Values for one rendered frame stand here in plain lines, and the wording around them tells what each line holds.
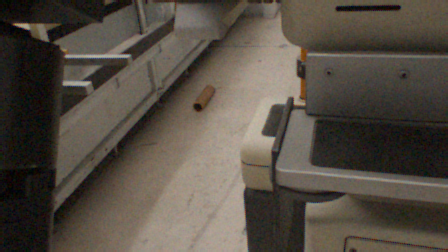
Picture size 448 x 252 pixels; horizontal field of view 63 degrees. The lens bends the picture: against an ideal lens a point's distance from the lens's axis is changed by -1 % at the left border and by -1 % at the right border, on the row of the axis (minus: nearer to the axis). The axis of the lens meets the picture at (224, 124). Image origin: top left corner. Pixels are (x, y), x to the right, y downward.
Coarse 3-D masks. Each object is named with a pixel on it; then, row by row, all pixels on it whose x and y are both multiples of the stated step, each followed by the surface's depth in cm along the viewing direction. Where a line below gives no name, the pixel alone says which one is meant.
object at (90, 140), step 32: (128, 0) 221; (64, 32) 169; (96, 32) 192; (128, 32) 223; (160, 64) 276; (192, 64) 338; (128, 96) 233; (160, 96) 278; (96, 128) 202; (128, 128) 229; (64, 160) 178; (96, 160) 198; (64, 192) 174
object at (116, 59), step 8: (72, 56) 133; (80, 56) 132; (88, 56) 132; (96, 56) 131; (104, 56) 130; (112, 56) 129; (120, 56) 128; (128, 56) 127; (72, 64) 134; (80, 64) 133; (88, 64) 132; (96, 64) 131; (104, 64) 130; (112, 64) 129; (120, 64) 128; (128, 64) 128
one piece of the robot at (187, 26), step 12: (180, 12) 37; (192, 12) 36; (204, 12) 36; (216, 12) 36; (180, 24) 37; (192, 24) 36; (204, 24) 36; (216, 24) 36; (180, 36) 37; (192, 36) 37; (204, 36) 37; (216, 36) 36
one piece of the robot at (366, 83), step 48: (336, 96) 33; (384, 96) 32; (432, 96) 30; (288, 144) 31; (336, 144) 30; (384, 144) 30; (432, 144) 29; (288, 192) 31; (336, 192) 30; (384, 192) 26; (432, 192) 25; (288, 240) 42
